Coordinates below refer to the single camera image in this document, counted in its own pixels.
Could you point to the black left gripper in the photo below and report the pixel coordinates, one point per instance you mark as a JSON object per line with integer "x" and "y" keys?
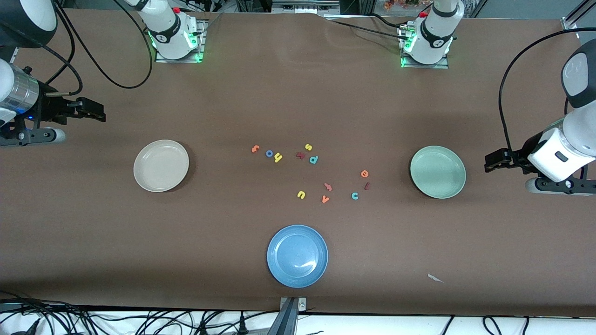
{"x": 520, "y": 154}

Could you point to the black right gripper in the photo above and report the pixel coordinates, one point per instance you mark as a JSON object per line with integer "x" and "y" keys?
{"x": 50, "y": 110}

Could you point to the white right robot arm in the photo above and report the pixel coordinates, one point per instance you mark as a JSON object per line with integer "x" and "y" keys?
{"x": 167, "y": 32}

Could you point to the green plate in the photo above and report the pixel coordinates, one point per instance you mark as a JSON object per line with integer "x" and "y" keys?
{"x": 437, "y": 172}

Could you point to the beige brown plate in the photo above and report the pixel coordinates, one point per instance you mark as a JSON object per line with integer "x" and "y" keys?
{"x": 161, "y": 165}

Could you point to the white paper scrap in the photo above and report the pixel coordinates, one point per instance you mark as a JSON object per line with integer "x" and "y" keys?
{"x": 435, "y": 278}

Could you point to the orange patterned object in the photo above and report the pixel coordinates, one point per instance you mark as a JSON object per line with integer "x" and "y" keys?
{"x": 400, "y": 4}

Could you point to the brown paper table cover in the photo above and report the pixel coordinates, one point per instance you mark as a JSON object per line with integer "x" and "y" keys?
{"x": 298, "y": 93}

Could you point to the blue plate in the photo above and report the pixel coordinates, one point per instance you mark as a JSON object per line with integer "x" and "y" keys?
{"x": 297, "y": 256}

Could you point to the grey metal box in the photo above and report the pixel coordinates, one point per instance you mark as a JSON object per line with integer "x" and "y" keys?
{"x": 305, "y": 7}

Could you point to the black plug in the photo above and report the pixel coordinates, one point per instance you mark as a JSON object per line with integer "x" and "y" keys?
{"x": 242, "y": 325}

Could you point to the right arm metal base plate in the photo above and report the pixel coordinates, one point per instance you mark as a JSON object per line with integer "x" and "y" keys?
{"x": 177, "y": 60}

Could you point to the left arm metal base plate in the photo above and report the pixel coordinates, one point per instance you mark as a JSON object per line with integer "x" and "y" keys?
{"x": 421, "y": 66}

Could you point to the aluminium frame rail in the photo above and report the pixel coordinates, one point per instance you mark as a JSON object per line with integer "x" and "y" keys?
{"x": 569, "y": 22}

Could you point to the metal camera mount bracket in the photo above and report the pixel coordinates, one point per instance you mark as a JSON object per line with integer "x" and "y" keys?
{"x": 292, "y": 304}

